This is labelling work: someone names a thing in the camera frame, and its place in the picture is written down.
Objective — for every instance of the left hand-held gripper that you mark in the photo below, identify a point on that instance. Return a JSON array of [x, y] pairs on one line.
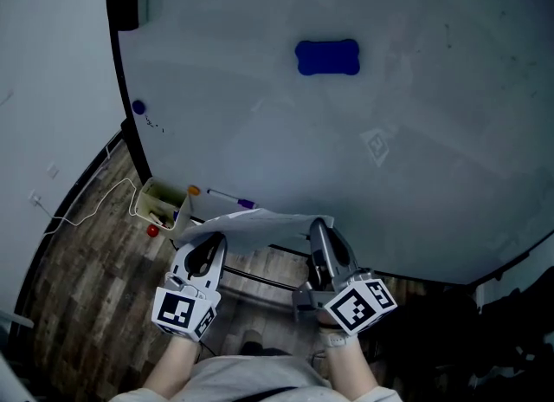
[[182, 305]]

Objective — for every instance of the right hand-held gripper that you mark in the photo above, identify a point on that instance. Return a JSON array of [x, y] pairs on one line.
[[346, 287]]

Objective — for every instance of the white sheet of paper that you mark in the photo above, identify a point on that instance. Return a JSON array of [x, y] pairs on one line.
[[255, 229]]

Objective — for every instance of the white whiteboard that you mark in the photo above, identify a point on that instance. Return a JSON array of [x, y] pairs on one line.
[[329, 140]]

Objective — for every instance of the person's right forearm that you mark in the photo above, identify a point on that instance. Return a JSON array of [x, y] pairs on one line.
[[346, 365]]

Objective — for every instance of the person's left forearm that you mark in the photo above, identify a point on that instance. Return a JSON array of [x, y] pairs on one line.
[[173, 365]]

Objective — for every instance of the black whiteboard stand bar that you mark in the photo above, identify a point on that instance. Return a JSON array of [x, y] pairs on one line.
[[259, 278]]

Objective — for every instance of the purple-capped whiteboard marker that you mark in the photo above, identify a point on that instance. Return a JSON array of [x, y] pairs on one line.
[[229, 198]]

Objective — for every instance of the blue whiteboard eraser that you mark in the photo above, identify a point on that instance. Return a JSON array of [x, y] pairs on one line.
[[327, 57]]

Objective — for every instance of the person's dark shoe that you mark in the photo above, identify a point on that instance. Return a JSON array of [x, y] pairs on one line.
[[252, 341]]

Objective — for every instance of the red round magnet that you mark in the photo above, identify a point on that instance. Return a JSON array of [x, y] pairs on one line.
[[152, 231]]

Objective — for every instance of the red-tipped marker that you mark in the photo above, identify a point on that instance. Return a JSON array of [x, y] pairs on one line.
[[159, 219]]

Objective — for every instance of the person's grey shirt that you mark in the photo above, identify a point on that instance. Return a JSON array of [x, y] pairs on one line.
[[259, 378]]

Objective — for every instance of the white wristband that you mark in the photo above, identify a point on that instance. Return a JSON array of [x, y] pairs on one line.
[[337, 339]]

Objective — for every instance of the white storage tray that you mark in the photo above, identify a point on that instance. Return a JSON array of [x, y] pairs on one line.
[[160, 194]]

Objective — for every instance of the orange round magnet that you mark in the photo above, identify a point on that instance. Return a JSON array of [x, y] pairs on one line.
[[193, 190]]

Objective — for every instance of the white furniture edge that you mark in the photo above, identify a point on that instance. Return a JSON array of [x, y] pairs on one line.
[[13, 320]]

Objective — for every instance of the blue round magnet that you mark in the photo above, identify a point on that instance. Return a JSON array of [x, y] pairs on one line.
[[138, 107]]

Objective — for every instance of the white wall outlet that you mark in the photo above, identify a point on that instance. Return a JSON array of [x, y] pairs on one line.
[[53, 171], [34, 198]]

